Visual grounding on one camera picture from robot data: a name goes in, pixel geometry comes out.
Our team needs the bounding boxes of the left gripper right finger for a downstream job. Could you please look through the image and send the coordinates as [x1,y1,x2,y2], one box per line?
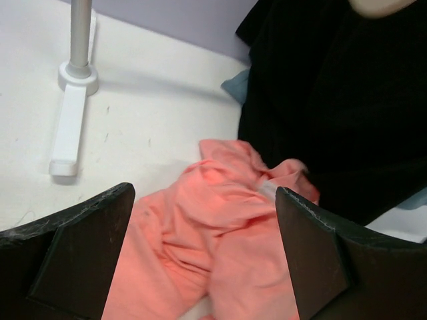
[276,187,426,319]

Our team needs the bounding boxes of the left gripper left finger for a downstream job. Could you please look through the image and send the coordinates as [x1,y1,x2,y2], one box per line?
[1,183,135,319]

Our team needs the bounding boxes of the salmon pink t shirt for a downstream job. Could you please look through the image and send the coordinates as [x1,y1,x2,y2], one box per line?
[103,139,320,319]

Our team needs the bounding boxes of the black t shirt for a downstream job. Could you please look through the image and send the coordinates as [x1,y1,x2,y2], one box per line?
[236,1,426,225]

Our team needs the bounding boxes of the white and silver clothes rack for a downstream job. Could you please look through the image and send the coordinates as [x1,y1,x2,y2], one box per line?
[49,0,99,177]

